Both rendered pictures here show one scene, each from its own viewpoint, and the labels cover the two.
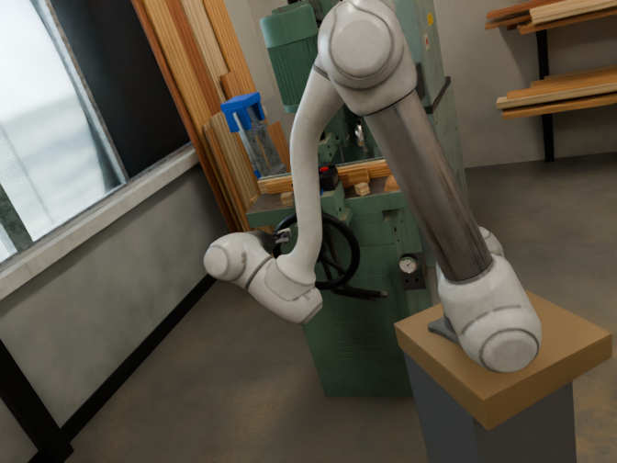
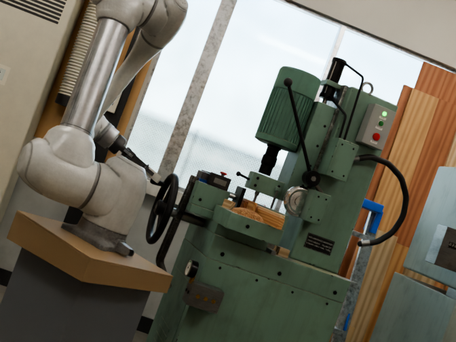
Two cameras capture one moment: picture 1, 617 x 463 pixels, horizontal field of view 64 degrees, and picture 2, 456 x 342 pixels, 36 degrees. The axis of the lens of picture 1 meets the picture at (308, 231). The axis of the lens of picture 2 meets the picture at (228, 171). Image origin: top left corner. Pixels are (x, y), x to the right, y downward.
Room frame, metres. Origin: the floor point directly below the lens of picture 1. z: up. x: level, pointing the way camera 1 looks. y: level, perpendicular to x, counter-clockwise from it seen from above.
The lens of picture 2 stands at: (-0.07, -2.28, 0.98)
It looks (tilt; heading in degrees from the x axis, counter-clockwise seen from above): 1 degrees up; 53
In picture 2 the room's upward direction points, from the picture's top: 20 degrees clockwise
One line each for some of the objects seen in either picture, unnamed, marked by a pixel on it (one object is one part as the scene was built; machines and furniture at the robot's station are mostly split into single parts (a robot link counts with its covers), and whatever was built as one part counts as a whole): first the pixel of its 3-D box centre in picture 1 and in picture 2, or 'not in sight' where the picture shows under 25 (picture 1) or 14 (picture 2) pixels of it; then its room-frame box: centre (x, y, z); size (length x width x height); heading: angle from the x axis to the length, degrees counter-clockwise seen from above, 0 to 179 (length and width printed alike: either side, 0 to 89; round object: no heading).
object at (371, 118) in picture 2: not in sight; (375, 127); (1.97, -0.38, 1.40); 0.10 x 0.06 x 0.16; 158
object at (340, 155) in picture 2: not in sight; (338, 159); (1.87, -0.35, 1.23); 0.09 x 0.08 x 0.15; 158
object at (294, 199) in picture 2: (362, 135); (298, 201); (1.80, -0.29, 1.02); 0.12 x 0.03 x 0.12; 158
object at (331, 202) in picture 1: (320, 202); (206, 195); (1.55, -0.07, 0.91); 0.15 x 0.14 x 0.09; 68
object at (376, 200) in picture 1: (329, 203); (222, 214); (1.63, -0.10, 0.87); 0.61 x 0.30 x 0.06; 68
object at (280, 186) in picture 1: (345, 176); (254, 212); (1.71, -0.19, 0.92); 0.62 x 0.02 x 0.04; 68
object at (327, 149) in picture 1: (323, 149); (264, 186); (1.75, -0.14, 1.03); 0.14 x 0.07 x 0.09; 158
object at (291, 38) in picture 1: (297, 60); (288, 109); (1.73, -0.13, 1.35); 0.18 x 0.18 x 0.31
